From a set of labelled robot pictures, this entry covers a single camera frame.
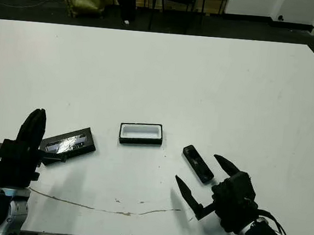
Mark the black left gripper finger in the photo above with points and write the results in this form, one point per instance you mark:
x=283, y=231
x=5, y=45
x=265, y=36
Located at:
x=28, y=131
x=41, y=129

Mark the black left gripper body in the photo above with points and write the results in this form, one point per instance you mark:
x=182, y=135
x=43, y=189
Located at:
x=17, y=168

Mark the black round door stop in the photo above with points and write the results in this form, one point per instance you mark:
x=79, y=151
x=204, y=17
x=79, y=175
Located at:
x=280, y=17

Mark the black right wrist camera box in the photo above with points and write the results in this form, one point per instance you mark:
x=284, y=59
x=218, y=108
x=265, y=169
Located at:
x=241, y=186

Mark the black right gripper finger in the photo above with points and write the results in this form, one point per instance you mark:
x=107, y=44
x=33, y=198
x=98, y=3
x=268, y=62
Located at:
x=228, y=167
x=188, y=194

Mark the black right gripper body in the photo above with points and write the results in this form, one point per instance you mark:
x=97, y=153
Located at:
x=233, y=215

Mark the black box with white insert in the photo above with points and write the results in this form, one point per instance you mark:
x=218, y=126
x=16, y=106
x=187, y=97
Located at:
x=140, y=131

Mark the black camera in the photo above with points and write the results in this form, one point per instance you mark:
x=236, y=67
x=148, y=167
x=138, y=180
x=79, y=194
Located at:
x=198, y=165

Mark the black box lid shiny print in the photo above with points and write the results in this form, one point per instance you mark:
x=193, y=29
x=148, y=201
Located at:
x=69, y=143

